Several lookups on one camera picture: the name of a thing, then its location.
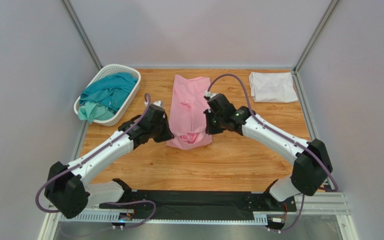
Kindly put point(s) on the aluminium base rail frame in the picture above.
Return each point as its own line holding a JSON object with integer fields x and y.
{"x": 320, "y": 204}

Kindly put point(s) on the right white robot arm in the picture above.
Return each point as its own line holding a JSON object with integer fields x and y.
{"x": 309, "y": 159}

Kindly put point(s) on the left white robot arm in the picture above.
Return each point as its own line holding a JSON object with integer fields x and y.
{"x": 69, "y": 186}

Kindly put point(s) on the mint green t shirt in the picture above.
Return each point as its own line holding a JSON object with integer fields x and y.
{"x": 91, "y": 111}

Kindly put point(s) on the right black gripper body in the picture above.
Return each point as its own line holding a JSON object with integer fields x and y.
{"x": 210, "y": 121}

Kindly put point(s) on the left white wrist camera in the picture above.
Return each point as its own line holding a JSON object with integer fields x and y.
{"x": 158, "y": 104}

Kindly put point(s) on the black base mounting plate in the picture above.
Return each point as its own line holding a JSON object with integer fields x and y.
{"x": 202, "y": 205}

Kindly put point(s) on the aluminium corner post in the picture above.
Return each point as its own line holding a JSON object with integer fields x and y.
{"x": 97, "y": 65}
{"x": 317, "y": 33}

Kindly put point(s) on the pink t shirt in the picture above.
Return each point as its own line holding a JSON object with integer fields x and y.
{"x": 187, "y": 120}

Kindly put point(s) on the right aluminium corner post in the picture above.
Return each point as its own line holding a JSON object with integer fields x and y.
{"x": 317, "y": 33}

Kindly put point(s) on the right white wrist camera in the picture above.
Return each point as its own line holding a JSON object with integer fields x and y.
{"x": 208, "y": 95}

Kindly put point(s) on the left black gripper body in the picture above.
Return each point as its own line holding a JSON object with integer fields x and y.
{"x": 161, "y": 132}

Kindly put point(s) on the folded white t shirt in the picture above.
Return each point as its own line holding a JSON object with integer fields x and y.
{"x": 272, "y": 87}

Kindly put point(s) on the left aluminium corner post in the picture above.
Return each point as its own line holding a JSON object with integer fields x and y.
{"x": 97, "y": 65}

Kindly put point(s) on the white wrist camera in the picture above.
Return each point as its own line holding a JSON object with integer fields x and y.
{"x": 208, "y": 95}
{"x": 158, "y": 104}

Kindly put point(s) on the white plastic laundry basket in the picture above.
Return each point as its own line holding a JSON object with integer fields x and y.
{"x": 107, "y": 70}

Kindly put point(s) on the teal t shirt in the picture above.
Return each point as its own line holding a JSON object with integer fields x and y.
{"x": 110, "y": 91}

